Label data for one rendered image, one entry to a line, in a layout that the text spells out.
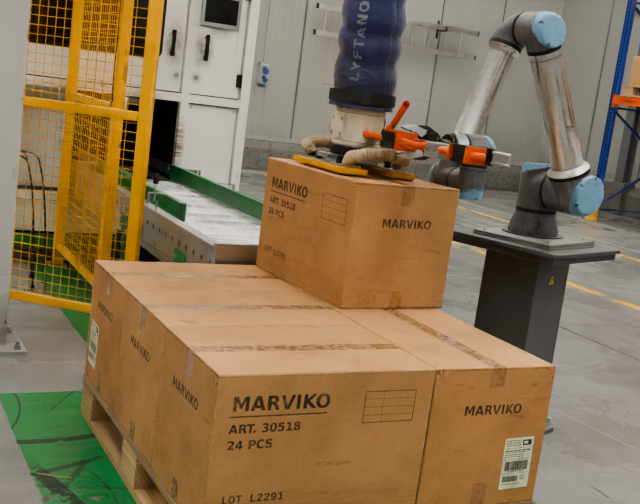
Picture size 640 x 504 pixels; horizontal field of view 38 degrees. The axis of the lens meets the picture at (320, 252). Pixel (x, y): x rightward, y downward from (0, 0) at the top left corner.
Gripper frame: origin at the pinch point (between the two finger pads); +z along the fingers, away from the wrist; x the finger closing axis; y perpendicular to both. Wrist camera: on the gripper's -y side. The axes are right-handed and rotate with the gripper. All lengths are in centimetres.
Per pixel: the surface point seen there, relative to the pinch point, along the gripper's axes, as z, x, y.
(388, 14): 0.9, 38.9, 16.9
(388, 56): -1.3, 25.8, 16.8
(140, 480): 78, -103, -7
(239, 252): 22, -50, 62
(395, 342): 20, -54, -39
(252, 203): -31, -46, 162
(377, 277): 5.2, -43.3, -4.2
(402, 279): -4.6, -43.8, -4.1
